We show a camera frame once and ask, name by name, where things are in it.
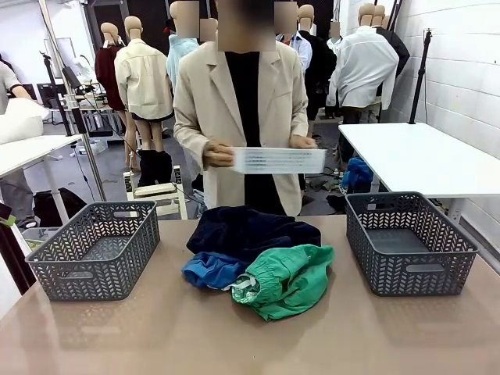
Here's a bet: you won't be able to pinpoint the bright blue garment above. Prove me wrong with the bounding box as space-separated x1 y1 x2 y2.
181 251 251 291

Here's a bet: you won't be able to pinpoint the white printed paper sheet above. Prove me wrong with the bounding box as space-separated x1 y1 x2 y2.
232 147 328 175

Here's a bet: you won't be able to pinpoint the green drawstring shorts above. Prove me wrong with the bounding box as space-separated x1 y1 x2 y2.
230 244 336 322

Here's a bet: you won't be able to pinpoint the person's right forearm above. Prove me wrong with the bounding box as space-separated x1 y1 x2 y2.
173 112 212 173

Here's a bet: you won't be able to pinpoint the person's left forearm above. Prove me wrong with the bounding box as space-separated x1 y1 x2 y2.
289 97 309 138

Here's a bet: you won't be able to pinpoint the person's right hand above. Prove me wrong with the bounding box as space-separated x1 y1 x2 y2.
202 140 237 170

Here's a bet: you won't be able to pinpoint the person's left hand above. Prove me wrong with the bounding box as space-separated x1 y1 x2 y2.
291 134 320 151

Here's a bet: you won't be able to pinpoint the clear plastic storage box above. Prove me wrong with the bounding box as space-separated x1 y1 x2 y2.
21 227 52 251

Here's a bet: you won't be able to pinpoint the black bag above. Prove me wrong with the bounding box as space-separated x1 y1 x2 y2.
33 187 88 227

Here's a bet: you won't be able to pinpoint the white table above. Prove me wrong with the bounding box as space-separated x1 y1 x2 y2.
337 122 500 223
0 134 83 214

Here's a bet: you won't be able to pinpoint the grey woven plastic basket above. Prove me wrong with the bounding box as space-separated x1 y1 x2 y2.
345 191 480 297
25 200 161 302

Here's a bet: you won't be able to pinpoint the black tripod stand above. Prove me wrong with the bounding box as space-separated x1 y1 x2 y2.
38 50 73 137
408 27 434 125

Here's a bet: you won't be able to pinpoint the bystander in grey shirt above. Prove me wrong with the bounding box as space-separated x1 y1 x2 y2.
0 54 32 114

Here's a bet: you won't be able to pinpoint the white step stool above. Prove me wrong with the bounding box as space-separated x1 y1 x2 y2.
123 164 188 220

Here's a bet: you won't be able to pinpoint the black boots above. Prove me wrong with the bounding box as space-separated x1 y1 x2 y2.
137 148 173 188

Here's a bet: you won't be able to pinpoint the mannequin in maroon top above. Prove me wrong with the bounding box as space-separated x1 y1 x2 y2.
95 22 136 169

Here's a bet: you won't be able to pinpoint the mannequin in cream jacket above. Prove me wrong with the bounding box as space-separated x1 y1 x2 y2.
113 16 175 157

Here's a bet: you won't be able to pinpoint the person in beige blazer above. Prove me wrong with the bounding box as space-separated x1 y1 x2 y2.
173 0 309 218

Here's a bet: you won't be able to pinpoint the mannequin in light blue shirt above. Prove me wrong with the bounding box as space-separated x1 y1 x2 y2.
166 0 201 95

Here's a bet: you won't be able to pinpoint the mannequin in blue white shirt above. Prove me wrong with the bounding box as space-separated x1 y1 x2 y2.
275 2 313 75

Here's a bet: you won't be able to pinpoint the mannequin in black jacket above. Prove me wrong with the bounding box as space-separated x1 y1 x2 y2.
298 4 338 122

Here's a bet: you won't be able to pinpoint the blue cloth heap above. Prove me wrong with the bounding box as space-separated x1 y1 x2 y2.
341 157 374 195

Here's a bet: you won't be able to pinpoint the mannequin in dark coat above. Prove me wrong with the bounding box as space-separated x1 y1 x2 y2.
373 4 411 79

